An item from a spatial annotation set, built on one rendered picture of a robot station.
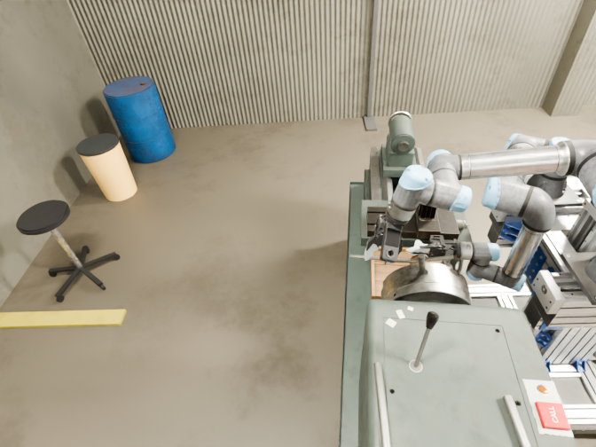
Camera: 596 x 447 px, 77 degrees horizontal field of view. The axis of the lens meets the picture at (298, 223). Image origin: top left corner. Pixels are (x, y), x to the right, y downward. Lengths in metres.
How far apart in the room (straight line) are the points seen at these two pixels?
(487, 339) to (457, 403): 0.22
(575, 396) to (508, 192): 1.37
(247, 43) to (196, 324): 3.00
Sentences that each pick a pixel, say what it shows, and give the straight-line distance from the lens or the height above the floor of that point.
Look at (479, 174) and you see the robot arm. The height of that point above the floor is 1.61.
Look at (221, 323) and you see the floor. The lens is 2.78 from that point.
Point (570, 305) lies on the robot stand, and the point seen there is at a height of 1.08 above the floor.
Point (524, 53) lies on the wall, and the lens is 5.11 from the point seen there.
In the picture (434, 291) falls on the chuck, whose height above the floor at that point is 1.24.
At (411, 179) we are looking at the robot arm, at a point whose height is 1.68.
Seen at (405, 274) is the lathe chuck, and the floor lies 1.21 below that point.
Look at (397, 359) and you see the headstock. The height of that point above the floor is 1.26.
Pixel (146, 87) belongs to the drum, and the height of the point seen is 0.79.
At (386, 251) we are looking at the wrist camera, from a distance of 1.10.
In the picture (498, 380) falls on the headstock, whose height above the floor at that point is 1.25.
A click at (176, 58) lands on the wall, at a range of 4.75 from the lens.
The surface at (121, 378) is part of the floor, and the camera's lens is 2.82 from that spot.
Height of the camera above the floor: 2.28
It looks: 43 degrees down
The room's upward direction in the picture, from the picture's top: 6 degrees counter-clockwise
